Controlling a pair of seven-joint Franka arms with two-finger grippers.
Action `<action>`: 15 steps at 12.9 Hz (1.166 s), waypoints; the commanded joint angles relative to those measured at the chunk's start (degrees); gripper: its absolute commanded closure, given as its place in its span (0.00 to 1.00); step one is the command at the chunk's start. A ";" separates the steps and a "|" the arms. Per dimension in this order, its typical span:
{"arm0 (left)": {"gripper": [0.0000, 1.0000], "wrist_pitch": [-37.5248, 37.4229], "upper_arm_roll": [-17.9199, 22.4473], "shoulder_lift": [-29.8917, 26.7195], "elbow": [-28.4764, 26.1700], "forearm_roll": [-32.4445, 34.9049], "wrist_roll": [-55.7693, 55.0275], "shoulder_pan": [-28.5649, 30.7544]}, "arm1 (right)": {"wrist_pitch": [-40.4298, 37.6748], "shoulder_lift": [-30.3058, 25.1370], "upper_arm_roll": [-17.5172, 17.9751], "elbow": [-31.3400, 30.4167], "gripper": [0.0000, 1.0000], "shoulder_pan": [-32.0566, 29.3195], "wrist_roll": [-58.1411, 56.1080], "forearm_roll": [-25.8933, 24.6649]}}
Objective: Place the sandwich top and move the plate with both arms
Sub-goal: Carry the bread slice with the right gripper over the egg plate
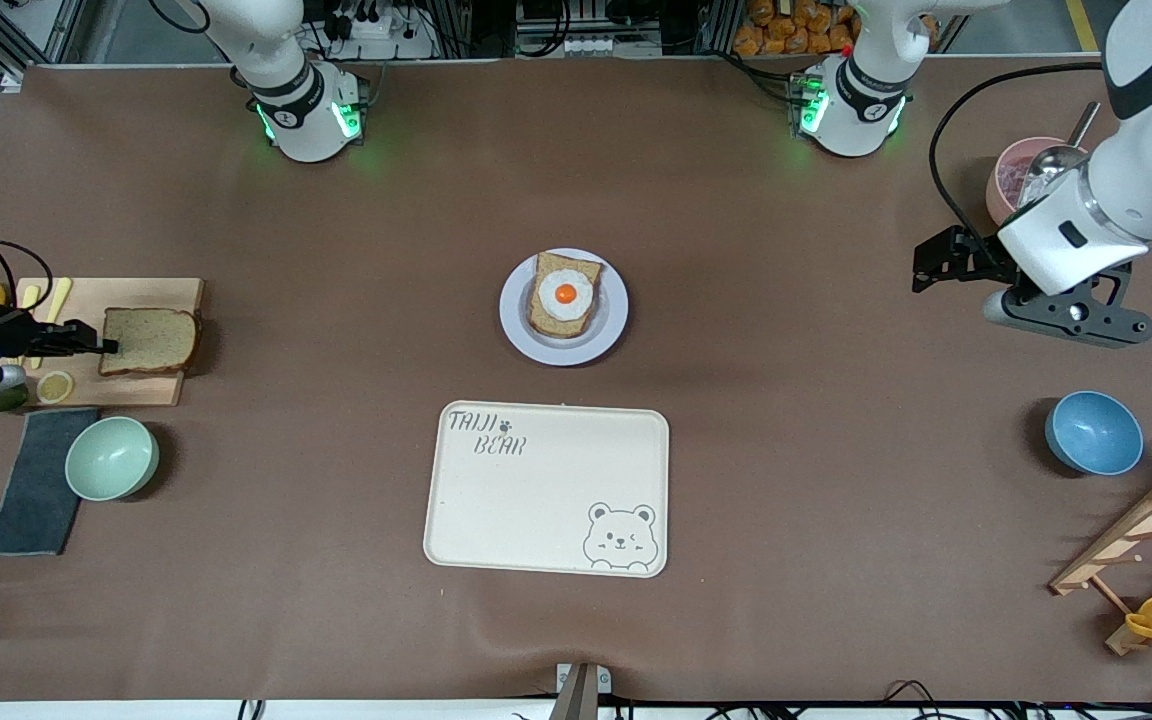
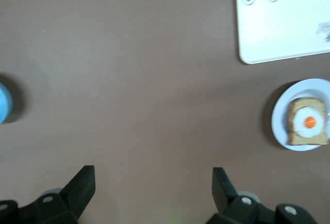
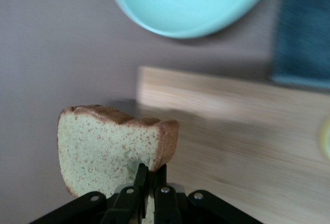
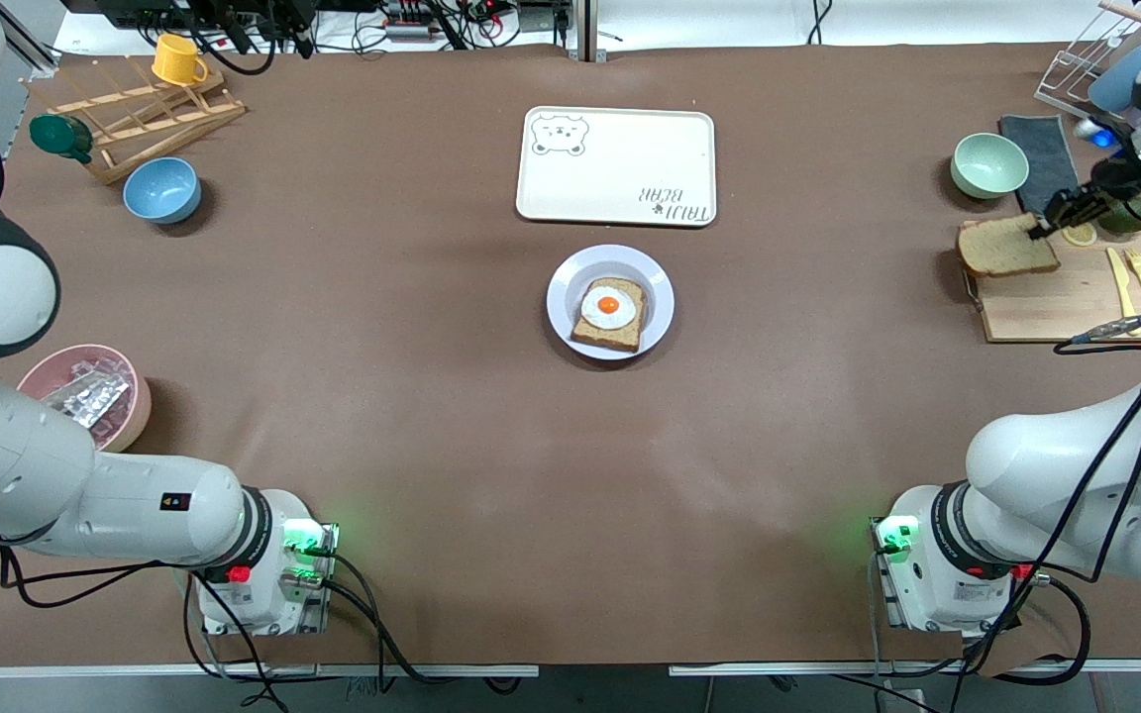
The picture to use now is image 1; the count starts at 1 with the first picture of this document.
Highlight blue bowl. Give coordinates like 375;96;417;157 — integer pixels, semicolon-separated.
1044;390;1145;477

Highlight pile of bread rolls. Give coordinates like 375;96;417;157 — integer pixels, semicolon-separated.
733;0;942;57

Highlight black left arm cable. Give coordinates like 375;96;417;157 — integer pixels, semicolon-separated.
928;62;1107;266

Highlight pink bowl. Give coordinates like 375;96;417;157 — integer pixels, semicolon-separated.
985;137;1097;227

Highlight plain brown bread slice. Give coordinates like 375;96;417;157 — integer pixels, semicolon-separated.
98;307;202;378

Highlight wooden cutting board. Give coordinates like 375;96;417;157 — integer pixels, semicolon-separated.
0;278;207;408

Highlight pale lilac round plate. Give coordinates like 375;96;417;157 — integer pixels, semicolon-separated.
499;248;629;367

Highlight cream bear print tray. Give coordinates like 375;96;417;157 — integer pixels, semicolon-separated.
423;402;670;579

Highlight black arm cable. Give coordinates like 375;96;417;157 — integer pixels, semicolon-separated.
928;62;1107;266
0;233;55;326

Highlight yellow plastic knife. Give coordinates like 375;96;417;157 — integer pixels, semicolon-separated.
31;278;73;370

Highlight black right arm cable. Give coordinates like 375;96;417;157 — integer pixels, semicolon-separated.
0;233;55;326

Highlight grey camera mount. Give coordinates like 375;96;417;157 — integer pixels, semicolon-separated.
548;662;613;720

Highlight white power strip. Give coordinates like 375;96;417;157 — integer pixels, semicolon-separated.
321;8;437;61

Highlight mint green bowl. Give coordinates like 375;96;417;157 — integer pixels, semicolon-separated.
65;416;160;502

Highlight wooden cup rack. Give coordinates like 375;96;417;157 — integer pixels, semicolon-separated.
1049;462;1152;656

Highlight fried egg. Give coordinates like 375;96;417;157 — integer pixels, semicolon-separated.
537;268;595;322

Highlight metal scoop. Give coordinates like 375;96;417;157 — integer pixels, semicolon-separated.
1021;100;1103;206

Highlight clear ice cubes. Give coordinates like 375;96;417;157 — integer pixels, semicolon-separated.
999;158;1037;203

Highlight dark grey cloth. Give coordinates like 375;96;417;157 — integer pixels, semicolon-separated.
0;407;99;557

